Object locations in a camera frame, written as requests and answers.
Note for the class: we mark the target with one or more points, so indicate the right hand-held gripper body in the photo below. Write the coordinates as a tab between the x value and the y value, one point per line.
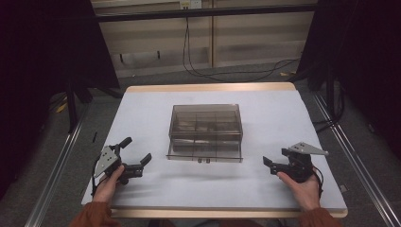
299	165

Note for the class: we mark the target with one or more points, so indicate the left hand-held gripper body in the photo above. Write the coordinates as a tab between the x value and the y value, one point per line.
107	159

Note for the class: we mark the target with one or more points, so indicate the smoky transparent drawer box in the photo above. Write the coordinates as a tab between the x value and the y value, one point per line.
205	134

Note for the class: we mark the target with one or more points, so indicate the person's right hand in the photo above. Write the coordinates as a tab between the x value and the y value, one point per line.
304	190

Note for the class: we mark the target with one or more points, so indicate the person's left hand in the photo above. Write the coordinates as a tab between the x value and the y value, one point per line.
107	187

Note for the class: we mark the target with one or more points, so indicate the white table mat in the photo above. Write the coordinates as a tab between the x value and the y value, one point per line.
271	126

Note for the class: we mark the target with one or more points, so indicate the black metal stand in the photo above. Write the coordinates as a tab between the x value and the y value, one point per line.
72	107
331	94

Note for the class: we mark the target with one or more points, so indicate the yellow floor tape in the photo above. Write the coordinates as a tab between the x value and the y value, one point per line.
287	74
61	107

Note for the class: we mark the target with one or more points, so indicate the black curtain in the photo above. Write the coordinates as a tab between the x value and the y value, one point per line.
365	63
47	63

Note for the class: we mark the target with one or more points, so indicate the black horizontal bar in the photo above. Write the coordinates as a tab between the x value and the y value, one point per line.
205	12

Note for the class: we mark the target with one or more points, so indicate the metal floor rail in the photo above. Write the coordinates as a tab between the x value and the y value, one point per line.
359	167
56	167

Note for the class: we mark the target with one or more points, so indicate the wall power socket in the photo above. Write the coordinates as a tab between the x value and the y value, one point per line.
190	3

